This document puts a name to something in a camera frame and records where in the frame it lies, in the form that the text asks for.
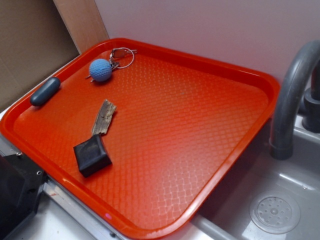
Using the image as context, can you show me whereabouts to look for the dark grey faucet handle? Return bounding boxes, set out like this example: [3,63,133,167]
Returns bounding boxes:
[302,62,320,134]

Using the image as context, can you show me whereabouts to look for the orange plastic tray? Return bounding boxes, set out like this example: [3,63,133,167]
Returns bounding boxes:
[0,38,280,240]

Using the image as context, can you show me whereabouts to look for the weathered wood piece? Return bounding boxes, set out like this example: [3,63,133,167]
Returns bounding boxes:
[91,99,117,136]

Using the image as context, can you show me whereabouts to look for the wooden board strip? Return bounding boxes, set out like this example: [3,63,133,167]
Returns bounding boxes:
[53,0,109,54]

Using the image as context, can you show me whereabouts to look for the blue knitted ball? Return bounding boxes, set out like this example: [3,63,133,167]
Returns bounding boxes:
[89,58,112,82]

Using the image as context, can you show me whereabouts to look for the black rubber wedge block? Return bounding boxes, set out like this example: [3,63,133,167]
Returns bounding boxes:
[73,134,112,178]

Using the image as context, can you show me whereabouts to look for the round sink drain strainer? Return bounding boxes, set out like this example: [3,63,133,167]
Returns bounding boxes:
[249,191,301,235]

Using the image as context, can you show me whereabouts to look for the keys on wire ring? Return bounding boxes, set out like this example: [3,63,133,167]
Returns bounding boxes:
[85,47,138,82]

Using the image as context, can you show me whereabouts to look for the grey curved faucet spout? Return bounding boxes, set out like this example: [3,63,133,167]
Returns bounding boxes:
[269,40,320,160]

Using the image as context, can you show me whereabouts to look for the dark grey oblong case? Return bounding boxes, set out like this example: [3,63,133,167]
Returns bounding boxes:
[29,77,61,107]

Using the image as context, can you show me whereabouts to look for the brown cardboard panel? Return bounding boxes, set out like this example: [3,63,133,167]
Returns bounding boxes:
[0,0,79,111]

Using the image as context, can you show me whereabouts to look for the grey plastic sink basin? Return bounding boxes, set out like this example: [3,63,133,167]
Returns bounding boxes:
[192,116,320,240]

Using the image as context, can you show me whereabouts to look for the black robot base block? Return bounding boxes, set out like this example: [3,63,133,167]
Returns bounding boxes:
[0,153,46,240]

